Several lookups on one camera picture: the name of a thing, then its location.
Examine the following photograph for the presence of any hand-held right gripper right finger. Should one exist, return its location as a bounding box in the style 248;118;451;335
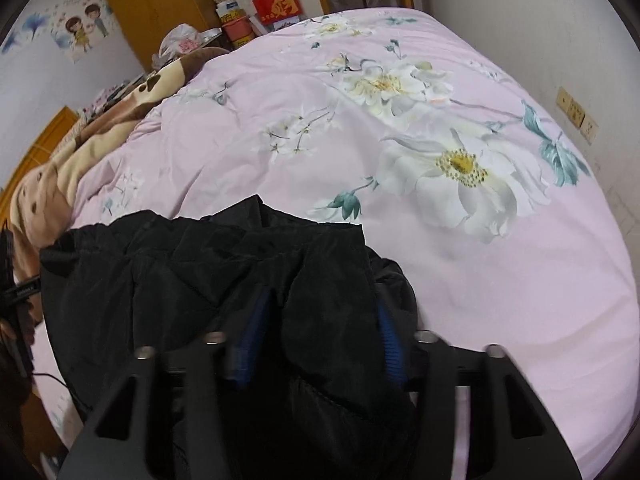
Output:
375;285;583;480

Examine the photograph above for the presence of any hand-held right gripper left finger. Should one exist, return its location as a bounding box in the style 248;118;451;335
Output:
62;287;273;480

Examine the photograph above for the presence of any black puffer jacket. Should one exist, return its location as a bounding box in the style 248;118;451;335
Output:
39;195;423;480

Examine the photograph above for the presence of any pink floral quilt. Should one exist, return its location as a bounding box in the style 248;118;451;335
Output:
30;7;640;480

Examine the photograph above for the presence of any brown dog print blanket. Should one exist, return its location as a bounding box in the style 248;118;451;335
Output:
10;46;228;286

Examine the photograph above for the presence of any wooden headboard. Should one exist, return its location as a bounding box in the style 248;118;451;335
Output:
0;106;81;231

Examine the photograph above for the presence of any pink plastic bin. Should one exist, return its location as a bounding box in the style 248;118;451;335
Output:
222;16;256;50

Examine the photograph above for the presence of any white plastic bag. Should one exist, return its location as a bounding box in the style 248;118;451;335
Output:
159;23;208;58

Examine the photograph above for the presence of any wooden wardrobe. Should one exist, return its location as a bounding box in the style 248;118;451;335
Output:
95;0;223;73

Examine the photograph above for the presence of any blue and white box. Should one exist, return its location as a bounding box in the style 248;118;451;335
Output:
216;0;248;23

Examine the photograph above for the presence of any red gift box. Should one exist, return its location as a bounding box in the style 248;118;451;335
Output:
252;0;305;22

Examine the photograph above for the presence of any black cable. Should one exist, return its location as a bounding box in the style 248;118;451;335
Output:
32;371;69;389

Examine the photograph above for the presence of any blue flower wall sticker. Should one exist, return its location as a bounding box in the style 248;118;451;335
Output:
0;12;51;56

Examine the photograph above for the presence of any cartoon couple wall sticker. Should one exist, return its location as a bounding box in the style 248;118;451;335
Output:
65;2;111;53

